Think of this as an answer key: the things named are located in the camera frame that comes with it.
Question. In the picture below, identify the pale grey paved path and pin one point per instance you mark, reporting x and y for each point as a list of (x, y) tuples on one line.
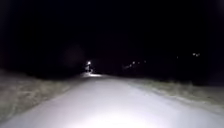
[(110, 103)]

